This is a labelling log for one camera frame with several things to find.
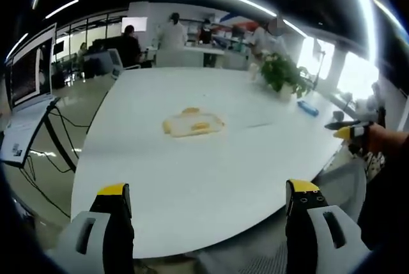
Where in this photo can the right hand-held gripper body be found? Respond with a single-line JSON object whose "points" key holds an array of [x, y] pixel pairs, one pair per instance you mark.
{"points": [[359, 133]]}

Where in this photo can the yellow plastic buckle part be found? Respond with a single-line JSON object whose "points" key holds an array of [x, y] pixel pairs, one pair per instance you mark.
{"points": [[200, 125], [190, 111]]}

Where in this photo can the white wall screen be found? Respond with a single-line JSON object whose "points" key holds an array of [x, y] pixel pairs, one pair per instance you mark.
{"points": [[135, 24]]}

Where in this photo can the green potted plant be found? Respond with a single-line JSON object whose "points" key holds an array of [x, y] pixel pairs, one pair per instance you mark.
{"points": [[284, 73]]}

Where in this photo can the blue flat case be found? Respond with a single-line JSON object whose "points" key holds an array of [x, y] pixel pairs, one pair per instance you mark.
{"points": [[307, 108]]}

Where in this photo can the open white laptop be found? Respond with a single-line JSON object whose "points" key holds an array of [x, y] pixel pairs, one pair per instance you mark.
{"points": [[30, 73]]}

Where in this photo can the white office chair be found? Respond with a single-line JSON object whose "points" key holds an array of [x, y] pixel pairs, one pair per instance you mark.
{"points": [[116, 61]]}

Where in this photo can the thin floor lamp stand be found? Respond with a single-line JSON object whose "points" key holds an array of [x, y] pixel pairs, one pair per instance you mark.
{"points": [[321, 63]]}

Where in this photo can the small pale cup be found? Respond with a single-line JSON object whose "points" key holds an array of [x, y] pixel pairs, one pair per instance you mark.
{"points": [[254, 71]]}

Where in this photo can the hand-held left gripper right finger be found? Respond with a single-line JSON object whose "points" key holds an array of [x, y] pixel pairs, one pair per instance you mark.
{"points": [[310, 223]]}

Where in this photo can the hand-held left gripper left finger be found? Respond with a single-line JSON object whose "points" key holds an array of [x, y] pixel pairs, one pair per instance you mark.
{"points": [[96, 232]]}

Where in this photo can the clear plastic bag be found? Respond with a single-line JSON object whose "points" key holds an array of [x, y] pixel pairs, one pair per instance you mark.
{"points": [[179, 125]]}

